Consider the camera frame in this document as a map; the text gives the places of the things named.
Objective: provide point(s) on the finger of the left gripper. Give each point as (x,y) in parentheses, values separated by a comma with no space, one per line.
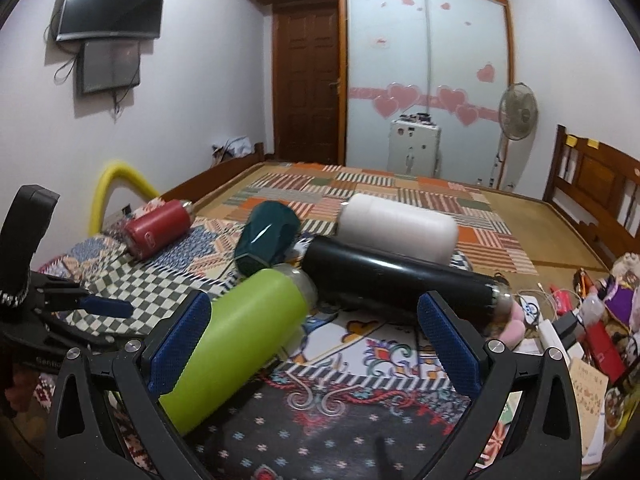
(62,296)

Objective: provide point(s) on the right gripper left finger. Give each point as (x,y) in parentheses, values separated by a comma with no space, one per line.
(83,441)

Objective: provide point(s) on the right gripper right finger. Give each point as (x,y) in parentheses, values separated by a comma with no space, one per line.
(543,441)

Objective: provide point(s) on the lime green bottle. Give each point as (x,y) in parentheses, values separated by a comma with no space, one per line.
(248,326)

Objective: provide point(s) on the dark green faceted cup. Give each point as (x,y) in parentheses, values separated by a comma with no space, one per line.
(268,234)

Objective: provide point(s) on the brown cardboard note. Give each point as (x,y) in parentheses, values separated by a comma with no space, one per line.
(590,387)

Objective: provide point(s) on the red box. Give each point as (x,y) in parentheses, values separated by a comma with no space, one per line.
(605,346)

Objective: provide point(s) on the red thermos bottle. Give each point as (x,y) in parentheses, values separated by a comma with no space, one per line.
(148,235)

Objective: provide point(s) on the yellow foam tube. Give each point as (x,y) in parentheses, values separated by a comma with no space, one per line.
(116,171)

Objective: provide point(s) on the patchwork patterned cloth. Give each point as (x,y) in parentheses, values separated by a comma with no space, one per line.
(367,398)

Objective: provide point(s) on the black thermos bottle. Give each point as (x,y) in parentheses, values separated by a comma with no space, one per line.
(346,274)

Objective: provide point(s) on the clothes pile on bedframe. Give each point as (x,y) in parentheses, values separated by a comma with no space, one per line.
(233,148)

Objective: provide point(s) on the wooden bed headboard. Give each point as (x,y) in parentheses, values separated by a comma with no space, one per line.
(595,188)

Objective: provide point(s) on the white thermos bottle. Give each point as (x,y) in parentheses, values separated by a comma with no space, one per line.
(401,229)

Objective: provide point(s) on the white box appliance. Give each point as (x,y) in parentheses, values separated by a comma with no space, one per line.
(413,146)

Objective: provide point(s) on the white standing fan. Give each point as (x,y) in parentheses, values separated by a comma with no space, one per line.
(517,119)

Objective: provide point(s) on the brown wooden door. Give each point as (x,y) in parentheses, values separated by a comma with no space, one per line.
(306,78)

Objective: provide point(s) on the frosted sliding wardrobe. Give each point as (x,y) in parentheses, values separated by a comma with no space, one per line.
(446,58)

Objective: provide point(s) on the grey wall panel screen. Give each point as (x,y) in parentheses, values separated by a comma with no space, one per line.
(106,65)

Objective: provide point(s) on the wall mounted black television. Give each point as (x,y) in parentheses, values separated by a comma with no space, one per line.
(96,19)

